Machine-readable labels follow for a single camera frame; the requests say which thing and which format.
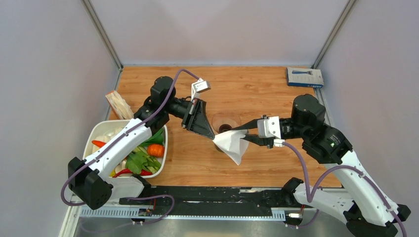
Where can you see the small orange pumpkin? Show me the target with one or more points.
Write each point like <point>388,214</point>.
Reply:
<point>156,150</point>

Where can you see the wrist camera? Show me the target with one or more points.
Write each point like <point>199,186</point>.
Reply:
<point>198,87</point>
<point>269,130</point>

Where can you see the blue white box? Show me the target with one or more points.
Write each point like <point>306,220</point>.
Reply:
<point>303,77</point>

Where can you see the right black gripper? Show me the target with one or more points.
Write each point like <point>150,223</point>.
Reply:
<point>260,140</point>

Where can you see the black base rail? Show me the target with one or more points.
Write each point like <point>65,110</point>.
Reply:
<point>215,201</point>

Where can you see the green bok choy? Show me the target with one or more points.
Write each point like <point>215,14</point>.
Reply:
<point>157,138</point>

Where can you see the white vegetable tray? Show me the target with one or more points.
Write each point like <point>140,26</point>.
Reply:
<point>108,127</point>

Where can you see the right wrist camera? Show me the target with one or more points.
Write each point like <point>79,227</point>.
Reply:
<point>269,130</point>

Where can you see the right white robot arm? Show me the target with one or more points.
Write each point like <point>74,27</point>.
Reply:
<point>345,190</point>

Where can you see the smoked glass carafe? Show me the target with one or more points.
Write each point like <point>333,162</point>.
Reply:
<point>219,149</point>

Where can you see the white paper coffee filter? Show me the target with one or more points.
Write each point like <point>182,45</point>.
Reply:
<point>233,144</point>

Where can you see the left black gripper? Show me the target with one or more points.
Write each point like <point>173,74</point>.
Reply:
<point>195,119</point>

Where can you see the white mushroom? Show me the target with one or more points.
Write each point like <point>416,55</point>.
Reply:
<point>121,166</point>

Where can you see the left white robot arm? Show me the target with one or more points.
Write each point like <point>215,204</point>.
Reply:
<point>89,177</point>

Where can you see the orange carrot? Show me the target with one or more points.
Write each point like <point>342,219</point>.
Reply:
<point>98,143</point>

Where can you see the coffee filter pack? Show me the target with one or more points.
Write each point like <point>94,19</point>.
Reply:
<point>119,105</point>

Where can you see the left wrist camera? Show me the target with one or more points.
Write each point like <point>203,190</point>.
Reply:
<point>198,87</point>

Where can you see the green leafy vegetable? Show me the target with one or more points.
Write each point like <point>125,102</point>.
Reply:
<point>139,162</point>

